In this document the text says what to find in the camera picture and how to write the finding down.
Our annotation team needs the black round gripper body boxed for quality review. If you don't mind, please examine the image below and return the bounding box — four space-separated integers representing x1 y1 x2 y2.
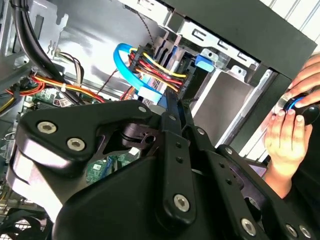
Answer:
51 154 241 240

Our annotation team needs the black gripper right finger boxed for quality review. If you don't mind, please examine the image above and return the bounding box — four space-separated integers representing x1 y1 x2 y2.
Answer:
177 99 313 240

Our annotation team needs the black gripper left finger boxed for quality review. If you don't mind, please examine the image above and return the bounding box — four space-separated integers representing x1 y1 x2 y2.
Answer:
6 91 198 227

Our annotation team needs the blue data wire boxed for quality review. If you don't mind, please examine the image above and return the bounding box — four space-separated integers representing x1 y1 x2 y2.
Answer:
113 42 165 103

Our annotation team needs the multicolour disk power wire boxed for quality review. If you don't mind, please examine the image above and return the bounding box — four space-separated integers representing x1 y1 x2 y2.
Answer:
127 44 192 94

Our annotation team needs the round black blue-ring tool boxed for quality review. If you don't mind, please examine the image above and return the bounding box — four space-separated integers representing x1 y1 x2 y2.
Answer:
274 91 320 126

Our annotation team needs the hard disk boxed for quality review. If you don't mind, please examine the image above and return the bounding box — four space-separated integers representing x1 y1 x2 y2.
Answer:
149 36 216 106

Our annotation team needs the person left hand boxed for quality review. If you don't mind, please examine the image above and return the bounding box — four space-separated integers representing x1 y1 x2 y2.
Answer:
264 108 313 176

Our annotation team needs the person right hand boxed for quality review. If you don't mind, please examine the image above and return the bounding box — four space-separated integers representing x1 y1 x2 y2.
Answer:
284 53 320 109

